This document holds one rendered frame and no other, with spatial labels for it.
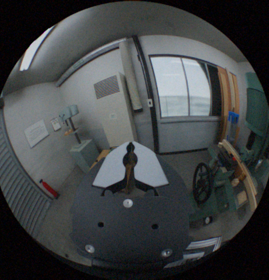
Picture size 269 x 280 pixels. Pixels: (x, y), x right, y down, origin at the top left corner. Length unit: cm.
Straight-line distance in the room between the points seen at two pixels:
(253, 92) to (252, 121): 15
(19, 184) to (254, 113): 299
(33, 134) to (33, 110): 56
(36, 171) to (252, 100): 294
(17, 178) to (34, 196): 55
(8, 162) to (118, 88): 259
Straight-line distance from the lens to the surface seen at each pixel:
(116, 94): 128
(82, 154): 173
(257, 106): 60
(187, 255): 61
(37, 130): 233
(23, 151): 229
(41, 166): 235
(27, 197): 248
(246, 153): 67
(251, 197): 72
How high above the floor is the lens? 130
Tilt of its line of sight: 28 degrees down
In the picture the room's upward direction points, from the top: 13 degrees counter-clockwise
